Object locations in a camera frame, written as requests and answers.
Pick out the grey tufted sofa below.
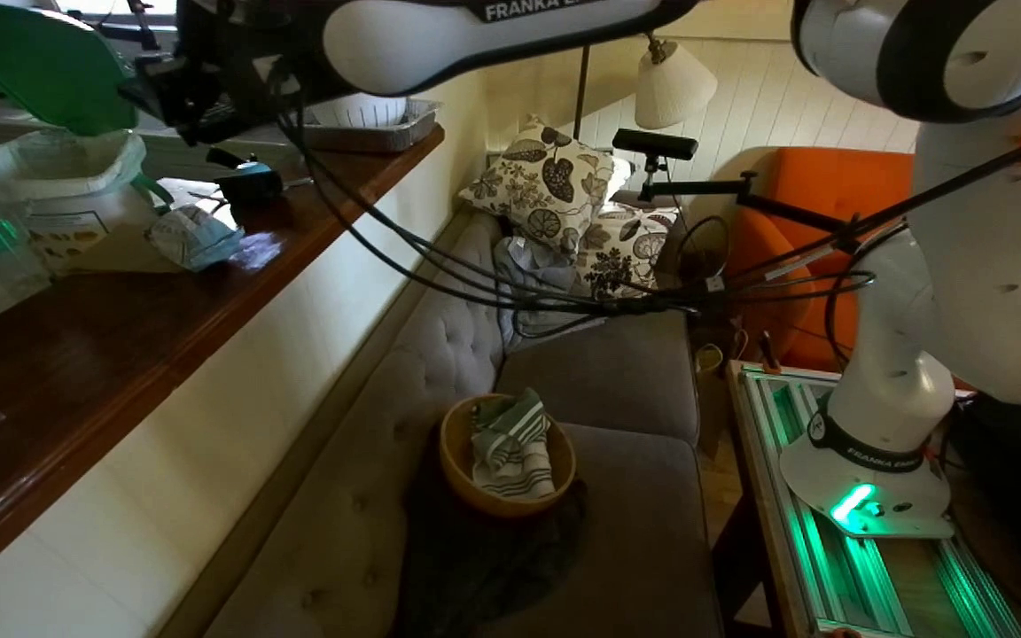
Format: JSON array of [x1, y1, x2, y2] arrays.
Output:
[[160, 204, 725, 638]]

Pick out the black camera on stand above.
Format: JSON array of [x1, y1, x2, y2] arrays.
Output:
[[608, 124, 701, 163]]

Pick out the crumpled clear plastic bag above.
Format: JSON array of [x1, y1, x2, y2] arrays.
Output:
[[145, 202, 249, 276]]

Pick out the orange armchair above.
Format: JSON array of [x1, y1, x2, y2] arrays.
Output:
[[716, 144, 929, 375]]

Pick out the grey crumpled cushion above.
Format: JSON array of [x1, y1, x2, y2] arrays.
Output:
[[488, 230, 608, 352]]

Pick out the dark grey blanket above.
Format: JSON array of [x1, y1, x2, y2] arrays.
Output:
[[387, 455, 590, 638]]

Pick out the thin black lamp pole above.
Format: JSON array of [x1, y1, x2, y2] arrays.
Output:
[[571, 41, 600, 137]]

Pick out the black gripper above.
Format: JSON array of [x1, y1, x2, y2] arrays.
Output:
[[171, 0, 335, 121]]

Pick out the green round lid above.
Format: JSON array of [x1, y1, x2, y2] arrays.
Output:
[[0, 0, 141, 137]]

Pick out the small floral pillow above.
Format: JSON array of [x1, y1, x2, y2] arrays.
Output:
[[574, 198, 679, 303]]

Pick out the clear plastic container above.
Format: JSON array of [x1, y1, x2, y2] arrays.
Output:
[[0, 124, 151, 279]]

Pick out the large floral pillow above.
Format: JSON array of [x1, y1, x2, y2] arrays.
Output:
[[457, 114, 625, 257]]

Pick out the white lamp shade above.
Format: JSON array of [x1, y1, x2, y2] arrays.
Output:
[[630, 33, 720, 132]]

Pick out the wooden bowl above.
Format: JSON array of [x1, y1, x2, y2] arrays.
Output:
[[437, 388, 582, 521]]

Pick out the white ribbed bowl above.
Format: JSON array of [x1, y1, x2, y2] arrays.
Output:
[[302, 91, 414, 132]]

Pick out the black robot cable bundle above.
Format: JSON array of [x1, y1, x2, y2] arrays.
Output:
[[274, 91, 1021, 358]]

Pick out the robot base table green lights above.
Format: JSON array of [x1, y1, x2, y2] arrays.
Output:
[[708, 358, 1021, 638]]

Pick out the metal baking tray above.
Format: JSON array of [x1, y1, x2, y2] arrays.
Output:
[[291, 100, 444, 156]]

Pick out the green white striped cloth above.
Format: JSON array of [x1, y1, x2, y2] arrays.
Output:
[[467, 385, 560, 500]]

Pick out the black mug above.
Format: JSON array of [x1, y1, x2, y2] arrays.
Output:
[[203, 144, 295, 233]]

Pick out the brown wooden counter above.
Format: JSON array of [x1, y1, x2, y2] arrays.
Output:
[[0, 121, 449, 606]]

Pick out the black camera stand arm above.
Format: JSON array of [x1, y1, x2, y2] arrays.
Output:
[[635, 170, 893, 243]]

